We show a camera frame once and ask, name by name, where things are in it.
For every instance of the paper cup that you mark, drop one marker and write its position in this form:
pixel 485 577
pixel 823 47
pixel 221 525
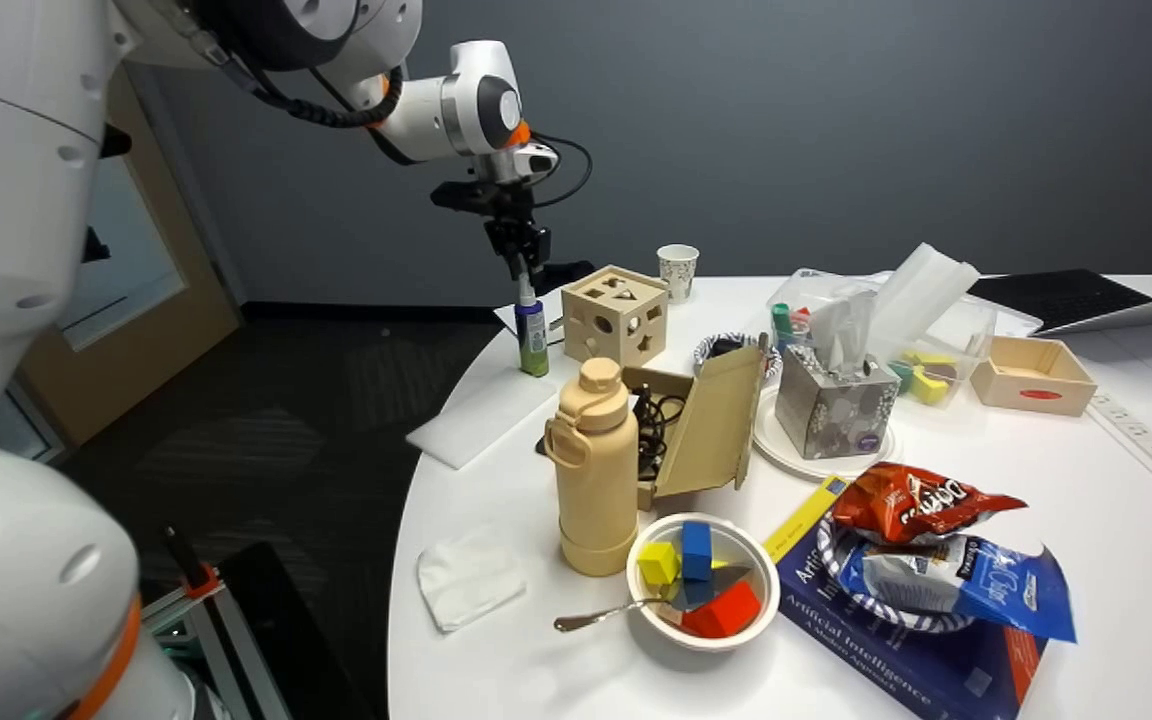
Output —
pixel 679 269

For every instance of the yellow toy block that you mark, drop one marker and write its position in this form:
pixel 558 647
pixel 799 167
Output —
pixel 659 564

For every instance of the yellow ruler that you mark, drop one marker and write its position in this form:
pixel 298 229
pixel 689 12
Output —
pixel 800 517

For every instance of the laptop computer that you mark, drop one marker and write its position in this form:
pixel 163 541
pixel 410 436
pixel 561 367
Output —
pixel 1069 298

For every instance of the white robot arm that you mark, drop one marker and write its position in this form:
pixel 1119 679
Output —
pixel 68 577

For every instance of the metal spoon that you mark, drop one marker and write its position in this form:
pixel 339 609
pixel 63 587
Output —
pixel 576 623

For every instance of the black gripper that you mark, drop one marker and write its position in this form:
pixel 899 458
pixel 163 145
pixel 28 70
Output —
pixel 511 220

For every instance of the white bowl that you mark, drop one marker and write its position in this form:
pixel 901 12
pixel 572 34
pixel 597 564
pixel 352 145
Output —
pixel 734 556

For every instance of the small spray bottle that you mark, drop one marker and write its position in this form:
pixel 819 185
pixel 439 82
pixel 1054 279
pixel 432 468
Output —
pixel 531 328

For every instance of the blue plastic bag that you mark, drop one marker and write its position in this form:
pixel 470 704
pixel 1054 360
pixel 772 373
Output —
pixel 954 629

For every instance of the wooden shape sorter box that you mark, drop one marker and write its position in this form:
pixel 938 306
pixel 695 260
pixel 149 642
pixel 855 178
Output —
pixel 614 314

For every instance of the open cardboard box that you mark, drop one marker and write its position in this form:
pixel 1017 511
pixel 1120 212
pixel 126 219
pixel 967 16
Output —
pixel 697 430

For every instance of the white paper sheet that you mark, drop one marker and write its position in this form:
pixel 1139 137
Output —
pixel 477 418

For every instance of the orange chip bag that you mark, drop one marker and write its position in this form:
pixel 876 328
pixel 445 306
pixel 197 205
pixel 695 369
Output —
pixel 907 505

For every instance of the grey tissue box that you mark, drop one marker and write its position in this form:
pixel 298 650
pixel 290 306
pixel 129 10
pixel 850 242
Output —
pixel 833 392

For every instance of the folded white cloth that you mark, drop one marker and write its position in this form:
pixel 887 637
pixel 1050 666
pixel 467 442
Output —
pixel 467 582

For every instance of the blue toy block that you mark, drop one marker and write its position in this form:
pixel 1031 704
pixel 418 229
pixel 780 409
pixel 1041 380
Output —
pixel 695 549

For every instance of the red toy block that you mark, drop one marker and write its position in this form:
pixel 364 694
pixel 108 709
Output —
pixel 724 612

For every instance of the small wooden tray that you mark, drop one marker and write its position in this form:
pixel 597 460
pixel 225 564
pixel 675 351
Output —
pixel 1032 373

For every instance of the tan water bottle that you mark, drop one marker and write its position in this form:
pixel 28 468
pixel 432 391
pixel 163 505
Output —
pixel 597 465

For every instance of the clear plastic container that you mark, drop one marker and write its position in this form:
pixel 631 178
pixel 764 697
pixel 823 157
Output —
pixel 918 314

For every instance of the wooden door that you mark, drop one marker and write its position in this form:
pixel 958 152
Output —
pixel 146 311

